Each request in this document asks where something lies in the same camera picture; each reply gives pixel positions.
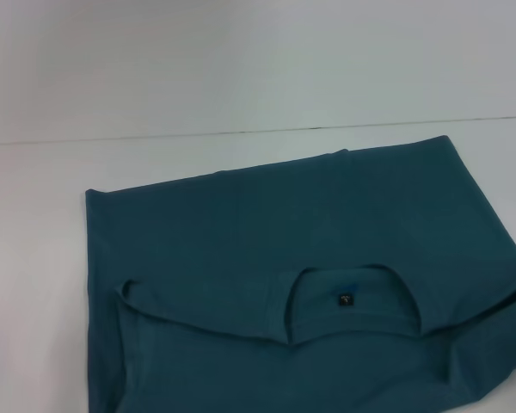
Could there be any teal T-shirt white print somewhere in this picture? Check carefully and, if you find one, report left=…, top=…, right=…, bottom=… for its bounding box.
left=83, top=134, right=516, bottom=413

